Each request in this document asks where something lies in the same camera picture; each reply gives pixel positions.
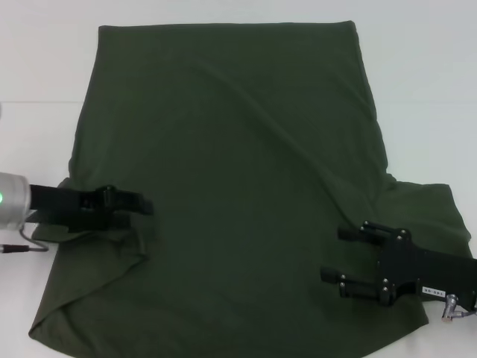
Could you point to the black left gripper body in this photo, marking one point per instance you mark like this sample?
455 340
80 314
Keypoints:
67 207

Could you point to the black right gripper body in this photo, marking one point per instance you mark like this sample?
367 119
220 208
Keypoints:
406 266

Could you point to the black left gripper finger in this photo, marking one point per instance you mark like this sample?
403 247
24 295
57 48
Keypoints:
134 203
121 220

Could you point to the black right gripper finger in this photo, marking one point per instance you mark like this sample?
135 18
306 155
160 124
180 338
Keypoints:
359 288
350 235

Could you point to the dark green shirt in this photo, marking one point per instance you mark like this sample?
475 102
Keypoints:
231 156

